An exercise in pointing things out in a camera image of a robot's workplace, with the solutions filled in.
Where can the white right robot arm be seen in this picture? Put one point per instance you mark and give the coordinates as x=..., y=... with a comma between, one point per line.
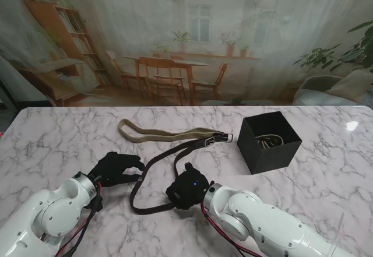
x=262, y=219

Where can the beige braided belt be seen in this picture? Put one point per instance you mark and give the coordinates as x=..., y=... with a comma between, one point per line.
x=163, y=134
x=271, y=142

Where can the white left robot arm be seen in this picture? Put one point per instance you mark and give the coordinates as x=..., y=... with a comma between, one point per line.
x=43, y=216

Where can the black woven belt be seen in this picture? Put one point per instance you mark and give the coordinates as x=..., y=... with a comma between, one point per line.
x=163, y=155

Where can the black square storage box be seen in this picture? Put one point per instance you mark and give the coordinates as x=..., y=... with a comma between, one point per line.
x=274, y=159

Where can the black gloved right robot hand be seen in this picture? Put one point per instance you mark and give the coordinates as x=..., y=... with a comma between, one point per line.
x=189, y=190

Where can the printed room scene backdrop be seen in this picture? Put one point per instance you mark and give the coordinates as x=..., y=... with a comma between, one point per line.
x=186, y=35

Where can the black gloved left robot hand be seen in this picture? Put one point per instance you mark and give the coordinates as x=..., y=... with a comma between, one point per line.
x=116, y=169

